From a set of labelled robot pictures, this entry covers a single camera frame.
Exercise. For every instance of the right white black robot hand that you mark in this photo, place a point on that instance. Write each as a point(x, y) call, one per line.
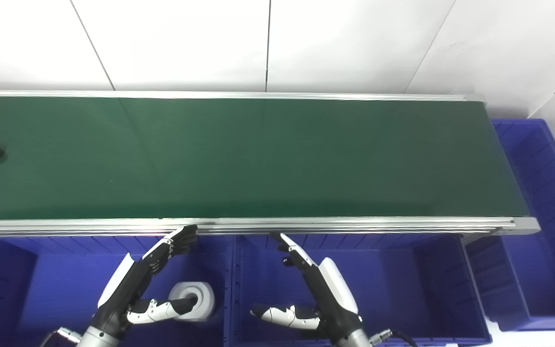
point(333, 294)

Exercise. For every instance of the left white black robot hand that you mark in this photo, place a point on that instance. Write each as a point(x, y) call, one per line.
point(123, 294)

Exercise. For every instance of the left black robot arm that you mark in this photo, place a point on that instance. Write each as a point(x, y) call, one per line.
point(92, 338)

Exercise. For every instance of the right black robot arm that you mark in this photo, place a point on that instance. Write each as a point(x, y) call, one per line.
point(354, 339)

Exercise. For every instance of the blue plastic bin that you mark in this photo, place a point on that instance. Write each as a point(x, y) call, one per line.
point(542, 217)
point(56, 289)
point(403, 289)

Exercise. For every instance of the green conveyor belt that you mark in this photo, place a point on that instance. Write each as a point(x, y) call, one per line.
point(306, 224)
point(258, 159)

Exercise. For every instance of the white cylindrical part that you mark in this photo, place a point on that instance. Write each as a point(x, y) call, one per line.
point(205, 296)

